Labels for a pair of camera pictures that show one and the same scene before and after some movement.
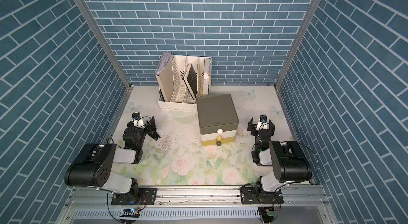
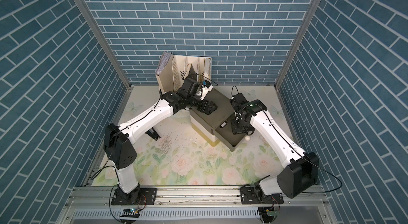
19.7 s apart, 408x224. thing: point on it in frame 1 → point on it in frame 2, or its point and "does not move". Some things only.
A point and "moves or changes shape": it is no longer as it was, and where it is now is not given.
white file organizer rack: [185, 79] does not move
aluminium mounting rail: [304, 205] does not move
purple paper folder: [164, 59] does not move
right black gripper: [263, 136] → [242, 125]
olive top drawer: [219, 130] → [231, 140]
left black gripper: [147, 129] → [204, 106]
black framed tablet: [190, 80] does not move
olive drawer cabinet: [218, 119] moves or changes shape
